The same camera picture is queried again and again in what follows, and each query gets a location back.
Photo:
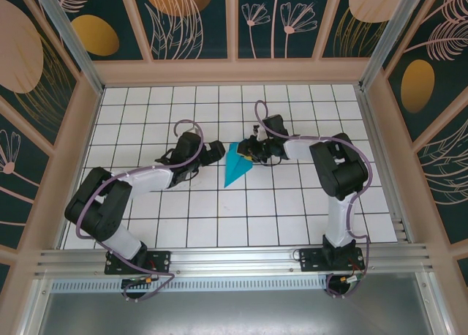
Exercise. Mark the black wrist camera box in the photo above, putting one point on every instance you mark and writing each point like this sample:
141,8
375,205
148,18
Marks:
189,146
274,126

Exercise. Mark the aluminium side rail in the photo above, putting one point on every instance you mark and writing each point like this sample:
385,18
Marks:
380,159

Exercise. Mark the aluminium corner post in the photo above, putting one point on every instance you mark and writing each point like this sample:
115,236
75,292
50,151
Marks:
69,38
393,35

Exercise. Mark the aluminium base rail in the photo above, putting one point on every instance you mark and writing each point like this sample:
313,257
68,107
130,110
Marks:
234,260

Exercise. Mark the grey metal sheet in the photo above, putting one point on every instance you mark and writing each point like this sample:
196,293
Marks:
234,313

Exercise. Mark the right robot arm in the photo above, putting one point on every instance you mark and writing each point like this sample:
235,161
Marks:
336,166

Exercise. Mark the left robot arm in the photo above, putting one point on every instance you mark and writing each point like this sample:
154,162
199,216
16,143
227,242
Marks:
95,207

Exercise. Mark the wall panel with yellow oval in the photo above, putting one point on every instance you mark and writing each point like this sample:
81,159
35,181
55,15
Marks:
95,35

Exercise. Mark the wall panel orange circle leaves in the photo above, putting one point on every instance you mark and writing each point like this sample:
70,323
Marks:
175,20

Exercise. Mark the wall panel pink leaf outlines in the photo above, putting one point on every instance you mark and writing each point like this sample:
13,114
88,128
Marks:
446,174

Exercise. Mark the wall panel single flower outline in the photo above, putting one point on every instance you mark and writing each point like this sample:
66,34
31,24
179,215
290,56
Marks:
14,159

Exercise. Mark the wall panel large pink oval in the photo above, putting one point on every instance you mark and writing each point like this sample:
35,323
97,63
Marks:
22,57

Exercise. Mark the wall panel pink oval grass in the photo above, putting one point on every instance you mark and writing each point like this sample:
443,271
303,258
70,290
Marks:
365,6

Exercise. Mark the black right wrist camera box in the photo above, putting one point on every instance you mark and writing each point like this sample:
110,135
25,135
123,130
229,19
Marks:
274,126

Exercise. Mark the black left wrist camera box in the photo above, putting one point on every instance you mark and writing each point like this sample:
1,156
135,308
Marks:
189,146

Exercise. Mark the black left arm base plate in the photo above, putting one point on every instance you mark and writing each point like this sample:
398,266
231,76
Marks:
161,262

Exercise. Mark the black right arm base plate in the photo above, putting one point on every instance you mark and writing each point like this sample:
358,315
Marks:
311,262

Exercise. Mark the wall panel with pink flowers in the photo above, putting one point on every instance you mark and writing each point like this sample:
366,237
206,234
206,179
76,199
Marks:
278,20

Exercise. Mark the teal cloth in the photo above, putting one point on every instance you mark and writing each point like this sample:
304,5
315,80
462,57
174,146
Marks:
234,170

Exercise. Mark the wall panel fern orange oval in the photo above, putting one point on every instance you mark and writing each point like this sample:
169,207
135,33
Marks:
431,57

